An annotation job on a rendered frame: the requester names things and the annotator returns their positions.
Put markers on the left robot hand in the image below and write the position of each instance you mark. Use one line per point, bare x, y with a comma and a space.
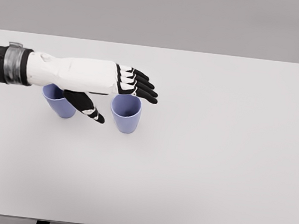
89, 74

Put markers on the lavender plastic cup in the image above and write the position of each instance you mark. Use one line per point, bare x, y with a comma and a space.
126, 114
58, 103

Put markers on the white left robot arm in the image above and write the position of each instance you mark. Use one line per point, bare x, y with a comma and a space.
22, 66

